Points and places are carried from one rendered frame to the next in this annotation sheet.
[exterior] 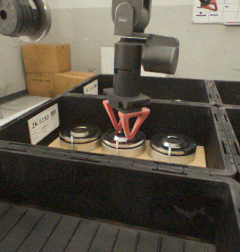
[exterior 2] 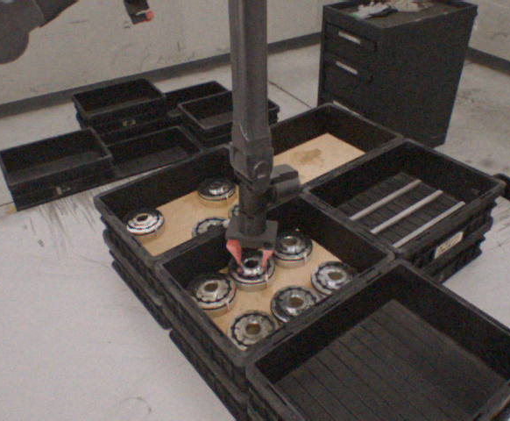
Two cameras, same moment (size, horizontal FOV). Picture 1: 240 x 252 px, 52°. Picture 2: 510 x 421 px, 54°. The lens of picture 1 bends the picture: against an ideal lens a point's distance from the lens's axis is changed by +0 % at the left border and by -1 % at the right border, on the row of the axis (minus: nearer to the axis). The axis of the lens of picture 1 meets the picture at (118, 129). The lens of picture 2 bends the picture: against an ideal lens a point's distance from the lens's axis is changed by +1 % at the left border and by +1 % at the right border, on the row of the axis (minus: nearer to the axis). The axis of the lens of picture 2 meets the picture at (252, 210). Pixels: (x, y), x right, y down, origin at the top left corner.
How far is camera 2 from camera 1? 0.80 m
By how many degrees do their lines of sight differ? 46
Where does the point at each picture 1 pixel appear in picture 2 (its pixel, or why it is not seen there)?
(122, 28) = (262, 182)
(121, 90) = (258, 231)
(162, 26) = not seen: outside the picture
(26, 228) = (314, 381)
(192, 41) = not seen: outside the picture
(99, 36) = not seen: outside the picture
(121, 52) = (258, 200)
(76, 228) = (334, 353)
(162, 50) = (291, 183)
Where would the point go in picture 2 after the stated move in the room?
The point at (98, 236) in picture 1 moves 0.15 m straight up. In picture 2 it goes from (350, 346) to (357, 290)
